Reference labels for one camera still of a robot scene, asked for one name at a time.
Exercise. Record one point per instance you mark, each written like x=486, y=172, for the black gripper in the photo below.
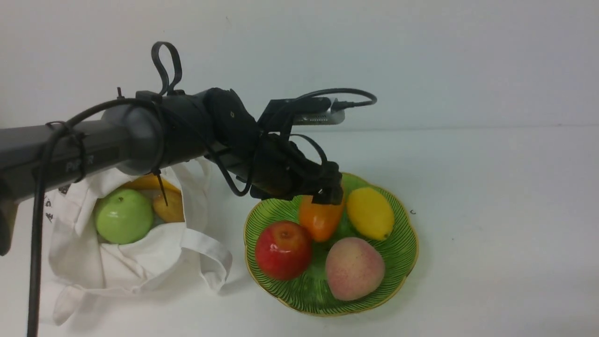
x=269, y=163

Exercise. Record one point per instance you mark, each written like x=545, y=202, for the orange mango fruit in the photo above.
x=321, y=221

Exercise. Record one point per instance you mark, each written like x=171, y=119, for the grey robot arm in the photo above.
x=149, y=132

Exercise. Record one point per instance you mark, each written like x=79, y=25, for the green glass fruit plate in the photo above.
x=309, y=293

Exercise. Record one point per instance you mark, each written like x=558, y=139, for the small yellow fruit in bag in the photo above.
x=169, y=209

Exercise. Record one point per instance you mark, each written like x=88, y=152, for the yellow-orange mango in bag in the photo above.
x=150, y=182

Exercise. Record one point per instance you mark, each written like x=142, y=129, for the white cloth tote bag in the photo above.
x=77, y=264

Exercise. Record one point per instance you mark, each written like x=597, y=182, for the yellow lemon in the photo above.
x=370, y=213

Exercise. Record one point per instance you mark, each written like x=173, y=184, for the red apple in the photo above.
x=283, y=250

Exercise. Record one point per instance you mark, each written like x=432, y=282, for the pink peach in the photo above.
x=354, y=269

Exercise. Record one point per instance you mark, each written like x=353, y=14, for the green apple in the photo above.
x=124, y=216

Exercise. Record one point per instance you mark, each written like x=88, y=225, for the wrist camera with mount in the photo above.
x=282, y=114

